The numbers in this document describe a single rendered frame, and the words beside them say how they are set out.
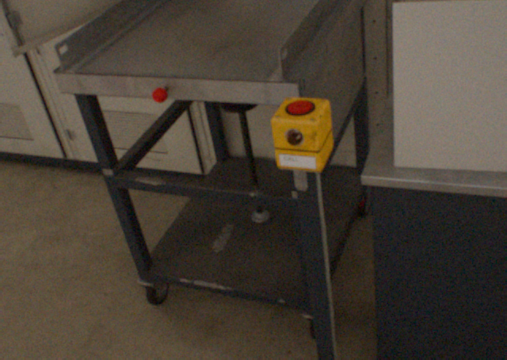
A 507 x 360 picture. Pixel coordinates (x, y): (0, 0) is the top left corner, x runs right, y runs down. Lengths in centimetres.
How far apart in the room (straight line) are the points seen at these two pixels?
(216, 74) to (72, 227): 130
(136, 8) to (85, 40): 25
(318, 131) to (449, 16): 26
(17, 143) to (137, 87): 159
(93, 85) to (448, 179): 83
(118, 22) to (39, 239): 108
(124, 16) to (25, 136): 128
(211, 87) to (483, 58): 57
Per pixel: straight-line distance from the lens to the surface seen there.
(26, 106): 270
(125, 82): 138
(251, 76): 123
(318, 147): 96
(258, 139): 217
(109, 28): 162
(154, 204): 238
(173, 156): 238
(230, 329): 183
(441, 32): 95
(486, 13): 94
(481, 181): 105
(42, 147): 280
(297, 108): 96
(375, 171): 107
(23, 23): 173
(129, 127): 241
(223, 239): 186
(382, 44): 186
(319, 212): 107
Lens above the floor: 137
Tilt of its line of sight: 35 degrees down
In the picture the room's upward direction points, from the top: 10 degrees counter-clockwise
